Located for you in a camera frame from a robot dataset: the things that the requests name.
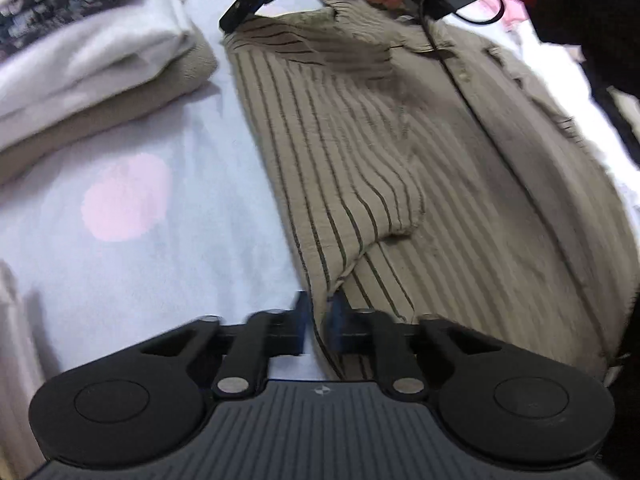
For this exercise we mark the light grey folded garment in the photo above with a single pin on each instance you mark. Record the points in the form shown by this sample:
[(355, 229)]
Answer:
[(100, 55)]

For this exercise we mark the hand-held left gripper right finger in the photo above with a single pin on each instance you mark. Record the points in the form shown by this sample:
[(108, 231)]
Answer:
[(334, 330)]

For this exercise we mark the beige folded knit garment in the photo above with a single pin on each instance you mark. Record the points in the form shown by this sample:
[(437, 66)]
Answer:
[(125, 107)]

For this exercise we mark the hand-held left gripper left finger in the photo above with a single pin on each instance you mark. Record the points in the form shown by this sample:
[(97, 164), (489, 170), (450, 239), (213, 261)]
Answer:
[(301, 325)]

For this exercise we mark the beige striped shirt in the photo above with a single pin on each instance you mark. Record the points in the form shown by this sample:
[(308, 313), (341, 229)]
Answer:
[(350, 160)]

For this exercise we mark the dark floral folded garment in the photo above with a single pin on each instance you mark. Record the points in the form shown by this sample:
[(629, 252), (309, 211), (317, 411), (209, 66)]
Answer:
[(55, 5)]

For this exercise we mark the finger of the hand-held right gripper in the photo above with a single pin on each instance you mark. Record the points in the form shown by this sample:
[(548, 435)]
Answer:
[(240, 12)]

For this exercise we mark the beige blanket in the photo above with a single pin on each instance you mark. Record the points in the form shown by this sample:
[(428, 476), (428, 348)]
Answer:
[(15, 360)]

